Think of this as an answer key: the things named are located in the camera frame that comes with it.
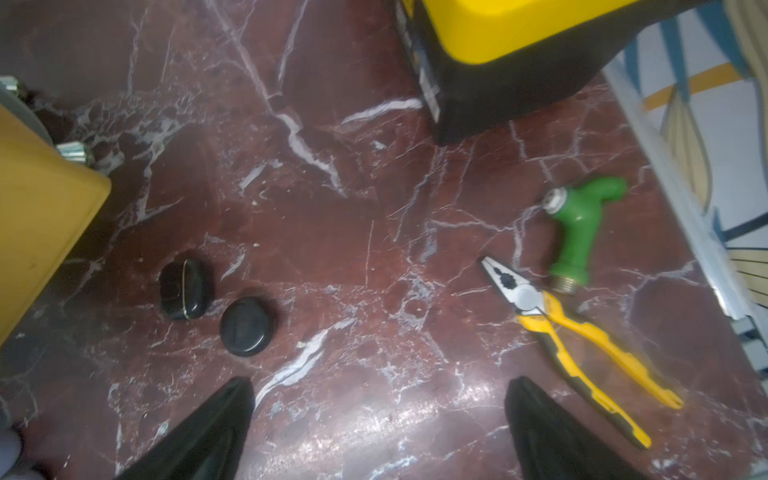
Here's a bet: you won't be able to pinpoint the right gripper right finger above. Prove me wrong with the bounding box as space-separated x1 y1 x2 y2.
505 376 645 479

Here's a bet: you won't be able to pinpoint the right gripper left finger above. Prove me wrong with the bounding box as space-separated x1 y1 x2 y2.
118 377 255 479

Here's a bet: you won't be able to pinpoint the black round earphone case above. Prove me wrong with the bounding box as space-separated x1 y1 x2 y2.
220 297 277 357

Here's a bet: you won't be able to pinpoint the yellow drawer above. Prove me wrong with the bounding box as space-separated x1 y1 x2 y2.
1 107 111 341

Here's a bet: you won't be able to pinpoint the green plastic fitting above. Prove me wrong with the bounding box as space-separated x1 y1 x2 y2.
542 177 628 295

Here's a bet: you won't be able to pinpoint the yellow black toolbox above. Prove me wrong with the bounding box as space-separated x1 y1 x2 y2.
392 0 715 146

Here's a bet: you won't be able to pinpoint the yellow handled pliers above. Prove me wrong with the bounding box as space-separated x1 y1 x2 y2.
478 255 685 451

